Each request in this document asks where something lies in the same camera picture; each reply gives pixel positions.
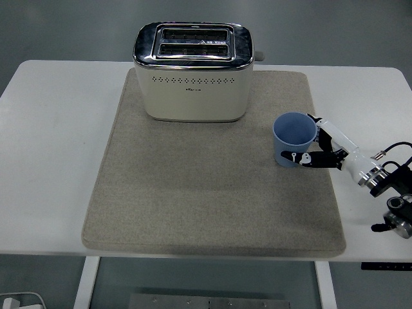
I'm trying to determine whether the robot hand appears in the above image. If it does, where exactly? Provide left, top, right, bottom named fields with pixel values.
left=280, top=113, right=374, bottom=183

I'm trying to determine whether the blue ribbed plastic cup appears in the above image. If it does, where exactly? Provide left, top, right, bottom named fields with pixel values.
left=272, top=111, right=318, bottom=169

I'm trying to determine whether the black table control panel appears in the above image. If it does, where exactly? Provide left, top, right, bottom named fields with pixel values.
left=360, top=262, right=412, bottom=272

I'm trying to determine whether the white table leg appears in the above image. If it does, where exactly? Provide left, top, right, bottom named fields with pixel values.
left=314, top=261, right=339, bottom=309
left=73, top=256, right=102, bottom=309

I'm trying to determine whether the beige felt table mat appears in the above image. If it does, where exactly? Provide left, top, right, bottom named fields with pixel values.
left=80, top=69, right=347, bottom=259

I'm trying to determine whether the cream two-slot toaster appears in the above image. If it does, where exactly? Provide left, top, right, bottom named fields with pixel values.
left=133, top=21, right=256, bottom=124

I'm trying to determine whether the grey metal plate with screws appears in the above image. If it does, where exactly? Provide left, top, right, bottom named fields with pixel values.
left=128, top=292, right=294, bottom=309

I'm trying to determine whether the white power cable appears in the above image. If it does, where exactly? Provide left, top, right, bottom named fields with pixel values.
left=0, top=291, right=46, bottom=309

